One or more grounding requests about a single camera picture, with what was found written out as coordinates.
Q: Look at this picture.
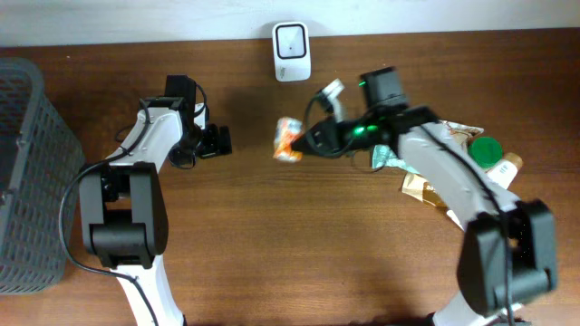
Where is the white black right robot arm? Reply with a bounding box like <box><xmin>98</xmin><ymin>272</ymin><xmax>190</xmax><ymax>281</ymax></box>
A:
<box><xmin>290</xmin><ymin>67</ymin><xmax>558</xmax><ymax>325</ymax></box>

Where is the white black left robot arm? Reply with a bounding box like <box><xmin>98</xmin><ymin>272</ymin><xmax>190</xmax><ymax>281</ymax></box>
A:
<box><xmin>77</xmin><ymin>75</ymin><xmax>232</xmax><ymax>325</ymax></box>

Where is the small orange white packet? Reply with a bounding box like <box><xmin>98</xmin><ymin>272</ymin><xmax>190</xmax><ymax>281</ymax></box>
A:
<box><xmin>273</xmin><ymin>117</ymin><xmax>303</xmax><ymax>163</ymax></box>

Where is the teal tissue packet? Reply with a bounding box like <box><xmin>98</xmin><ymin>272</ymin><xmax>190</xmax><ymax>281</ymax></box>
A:
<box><xmin>371</xmin><ymin>145</ymin><xmax>418</xmax><ymax>174</ymax></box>

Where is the white cream tube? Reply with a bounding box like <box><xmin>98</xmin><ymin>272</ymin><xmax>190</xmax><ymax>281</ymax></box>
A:
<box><xmin>486</xmin><ymin>152</ymin><xmax>524</xmax><ymax>189</ymax></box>

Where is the white barcode scanner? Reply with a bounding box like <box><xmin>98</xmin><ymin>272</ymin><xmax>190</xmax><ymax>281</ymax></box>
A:
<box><xmin>272</xmin><ymin>22</ymin><xmax>312</xmax><ymax>82</ymax></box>

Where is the grey plastic mesh basket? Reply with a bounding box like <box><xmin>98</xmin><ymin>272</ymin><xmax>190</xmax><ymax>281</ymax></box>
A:
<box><xmin>1</xmin><ymin>58</ymin><xmax>85</xmax><ymax>295</ymax></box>

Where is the brown breadcrumb bag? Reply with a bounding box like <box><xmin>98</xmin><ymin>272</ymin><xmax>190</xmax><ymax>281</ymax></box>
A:
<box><xmin>400</xmin><ymin>120</ymin><xmax>485</xmax><ymax>232</ymax></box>

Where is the green lid spice jar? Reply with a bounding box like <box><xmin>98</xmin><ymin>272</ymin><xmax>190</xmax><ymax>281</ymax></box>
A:
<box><xmin>468</xmin><ymin>137</ymin><xmax>503</xmax><ymax>169</ymax></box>

